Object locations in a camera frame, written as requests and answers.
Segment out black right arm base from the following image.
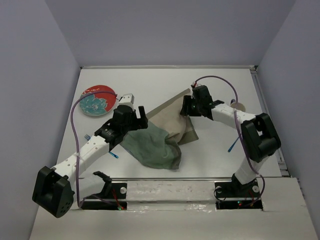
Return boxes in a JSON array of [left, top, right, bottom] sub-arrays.
[[213, 180, 263, 210]]

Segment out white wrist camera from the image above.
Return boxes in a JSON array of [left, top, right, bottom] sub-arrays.
[[191, 81, 201, 89], [118, 93, 135, 108]]

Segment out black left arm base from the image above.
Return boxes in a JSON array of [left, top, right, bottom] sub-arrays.
[[79, 171, 128, 211]]

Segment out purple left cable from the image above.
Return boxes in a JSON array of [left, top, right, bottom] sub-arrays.
[[70, 91, 118, 209]]

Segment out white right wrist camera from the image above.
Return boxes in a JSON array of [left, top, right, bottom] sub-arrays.
[[191, 81, 201, 89]]

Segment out purple mug cream inside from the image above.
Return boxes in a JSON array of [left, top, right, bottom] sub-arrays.
[[230, 99, 246, 112]]

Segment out blue metallic fork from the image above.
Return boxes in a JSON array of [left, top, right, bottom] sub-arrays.
[[84, 134, 119, 159]]

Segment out blue metallic spoon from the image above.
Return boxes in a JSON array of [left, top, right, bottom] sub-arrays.
[[227, 138, 239, 153]]

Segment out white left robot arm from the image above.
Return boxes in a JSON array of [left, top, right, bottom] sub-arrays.
[[32, 104, 148, 218]]

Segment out red floral plate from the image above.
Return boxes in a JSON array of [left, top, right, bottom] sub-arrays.
[[78, 85, 117, 117]]

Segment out green beige patchwork cloth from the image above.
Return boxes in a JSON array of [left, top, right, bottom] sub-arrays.
[[120, 88, 199, 171]]

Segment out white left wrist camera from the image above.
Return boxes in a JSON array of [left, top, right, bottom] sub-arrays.
[[118, 93, 135, 108]]

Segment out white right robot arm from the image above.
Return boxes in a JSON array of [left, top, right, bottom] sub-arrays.
[[180, 85, 281, 200]]

